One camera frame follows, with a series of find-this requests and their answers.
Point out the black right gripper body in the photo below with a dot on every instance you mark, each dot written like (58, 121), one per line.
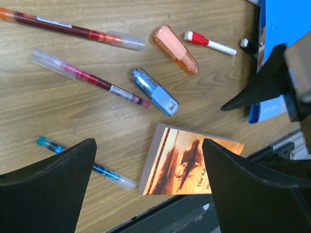
(298, 60)

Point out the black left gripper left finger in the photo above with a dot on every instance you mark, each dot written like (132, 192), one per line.
(47, 196)

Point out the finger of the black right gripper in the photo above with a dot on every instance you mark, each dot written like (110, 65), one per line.
(272, 80)

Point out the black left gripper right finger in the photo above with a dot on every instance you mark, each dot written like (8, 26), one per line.
(258, 198)

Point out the blue file folder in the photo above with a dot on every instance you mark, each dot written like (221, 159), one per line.
(280, 21)

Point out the orange cover paperback book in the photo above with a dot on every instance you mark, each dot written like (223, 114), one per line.
(175, 163)

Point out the blue correction tape dispenser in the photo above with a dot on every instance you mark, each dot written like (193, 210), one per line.
(155, 92)

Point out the black capped whiteboard marker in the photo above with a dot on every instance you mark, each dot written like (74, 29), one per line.
(248, 47)

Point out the blue gel pen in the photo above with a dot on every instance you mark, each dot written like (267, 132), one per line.
(110, 175)

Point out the red capped whiteboard marker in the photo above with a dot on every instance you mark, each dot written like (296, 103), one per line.
(198, 39)

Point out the orange correction tape dispenser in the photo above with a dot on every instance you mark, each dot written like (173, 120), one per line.
(167, 40)

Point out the pink gel pen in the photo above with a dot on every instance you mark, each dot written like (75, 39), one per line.
(62, 67)

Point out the orange red gel pen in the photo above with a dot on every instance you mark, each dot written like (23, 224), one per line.
(110, 37)

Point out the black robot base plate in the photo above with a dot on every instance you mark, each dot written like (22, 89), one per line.
(197, 213)

